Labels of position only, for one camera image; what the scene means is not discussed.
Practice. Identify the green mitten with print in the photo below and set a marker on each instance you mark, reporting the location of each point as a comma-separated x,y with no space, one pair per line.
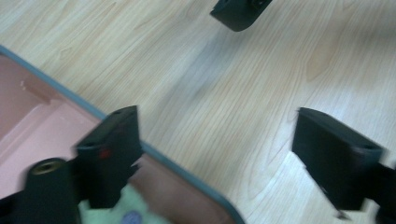
135,202

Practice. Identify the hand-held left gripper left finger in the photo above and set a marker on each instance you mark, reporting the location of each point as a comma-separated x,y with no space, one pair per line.
109,155

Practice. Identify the pink basin with grey rim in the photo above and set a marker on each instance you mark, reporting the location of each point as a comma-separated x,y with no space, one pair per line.
34,130

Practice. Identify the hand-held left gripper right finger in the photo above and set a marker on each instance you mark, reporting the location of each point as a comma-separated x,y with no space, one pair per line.
333,161

